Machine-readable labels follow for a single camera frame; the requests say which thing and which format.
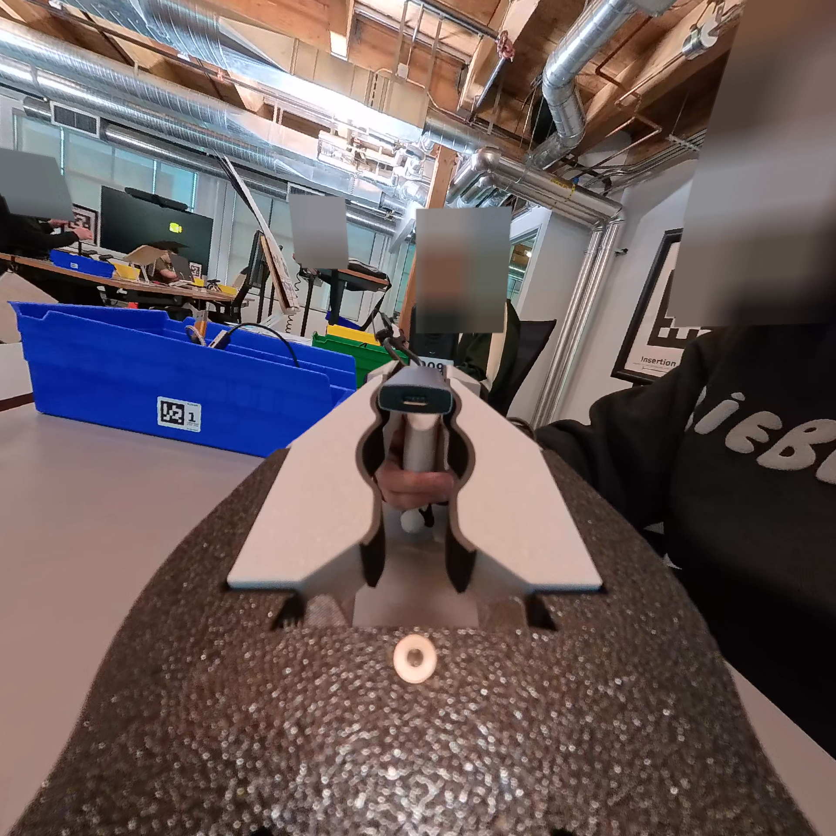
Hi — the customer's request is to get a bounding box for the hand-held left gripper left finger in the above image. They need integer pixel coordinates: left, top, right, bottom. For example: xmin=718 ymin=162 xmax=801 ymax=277
xmin=226 ymin=362 xmax=394 ymax=595

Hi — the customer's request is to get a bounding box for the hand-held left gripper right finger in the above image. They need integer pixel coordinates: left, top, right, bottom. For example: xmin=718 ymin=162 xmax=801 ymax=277
xmin=446 ymin=366 xmax=604 ymax=595

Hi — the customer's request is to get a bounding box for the blue plastic bin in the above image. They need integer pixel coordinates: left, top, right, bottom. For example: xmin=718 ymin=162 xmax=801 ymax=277
xmin=50 ymin=249 xmax=116 ymax=273
xmin=10 ymin=299 xmax=358 ymax=459

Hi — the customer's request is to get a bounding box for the person's right forearm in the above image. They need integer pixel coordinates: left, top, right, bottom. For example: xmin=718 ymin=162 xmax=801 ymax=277
xmin=532 ymin=385 xmax=693 ymax=569

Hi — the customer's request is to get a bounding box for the background wooden desk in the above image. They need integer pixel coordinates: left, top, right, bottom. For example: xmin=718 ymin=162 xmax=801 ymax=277
xmin=0 ymin=251 xmax=237 ymax=308

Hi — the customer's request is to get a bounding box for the person's right hand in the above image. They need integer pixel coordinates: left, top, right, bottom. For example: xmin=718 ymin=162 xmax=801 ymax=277
xmin=378 ymin=428 xmax=456 ymax=508

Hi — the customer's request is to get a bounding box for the green plastic bin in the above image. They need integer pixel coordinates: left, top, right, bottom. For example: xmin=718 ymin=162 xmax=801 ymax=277
xmin=311 ymin=330 xmax=393 ymax=390

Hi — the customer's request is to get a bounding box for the wooden document stand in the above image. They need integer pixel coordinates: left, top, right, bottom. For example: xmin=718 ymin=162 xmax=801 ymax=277
xmin=224 ymin=155 xmax=303 ymax=313

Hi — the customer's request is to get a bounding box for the person's torso black hoodie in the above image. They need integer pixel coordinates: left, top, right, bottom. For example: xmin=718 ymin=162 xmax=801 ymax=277
xmin=653 ymin=320 xmax=836 ymax=762

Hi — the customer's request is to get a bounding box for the black monitor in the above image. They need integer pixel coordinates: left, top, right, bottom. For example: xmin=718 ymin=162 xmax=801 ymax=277
xmin=99 ymin=185 xmax=215 ymax=275

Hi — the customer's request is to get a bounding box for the framed wall poster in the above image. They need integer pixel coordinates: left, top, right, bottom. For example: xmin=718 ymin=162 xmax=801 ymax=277
xmin=610 ymin=229 xmax=716 ymax=384

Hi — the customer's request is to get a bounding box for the silver ventilation duct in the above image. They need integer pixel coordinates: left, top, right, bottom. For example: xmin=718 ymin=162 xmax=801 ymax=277
xmin=0 ymin=20 xmax=425 ymax=171

